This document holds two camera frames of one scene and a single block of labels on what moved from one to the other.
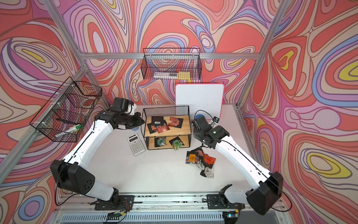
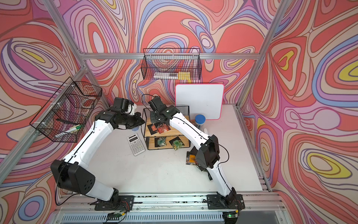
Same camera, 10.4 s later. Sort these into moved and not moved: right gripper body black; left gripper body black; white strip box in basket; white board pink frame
Moved: right gripper body black
Not moved: left gripper body black; white board pink frame; white strip box in basket
